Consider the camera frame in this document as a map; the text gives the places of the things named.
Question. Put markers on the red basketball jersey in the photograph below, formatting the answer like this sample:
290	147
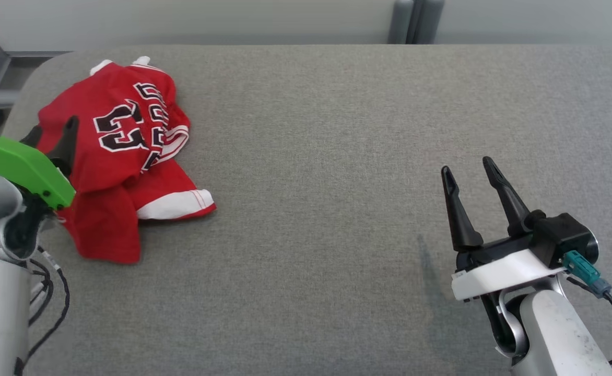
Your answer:
102	130

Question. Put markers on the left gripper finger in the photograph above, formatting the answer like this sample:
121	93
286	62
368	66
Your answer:
33	137
67	149

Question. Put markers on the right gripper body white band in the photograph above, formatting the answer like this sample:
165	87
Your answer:
499	274

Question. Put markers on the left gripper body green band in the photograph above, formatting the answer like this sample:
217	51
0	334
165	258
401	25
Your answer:
21	164

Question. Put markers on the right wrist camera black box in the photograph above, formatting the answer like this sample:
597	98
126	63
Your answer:
564	232

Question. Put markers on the red shorts white trim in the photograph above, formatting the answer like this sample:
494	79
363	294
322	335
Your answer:
107	230

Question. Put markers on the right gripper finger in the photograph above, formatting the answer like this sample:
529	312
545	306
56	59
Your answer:
462	224
509	203

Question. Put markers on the grey metal double post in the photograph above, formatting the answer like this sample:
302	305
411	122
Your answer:
415	21

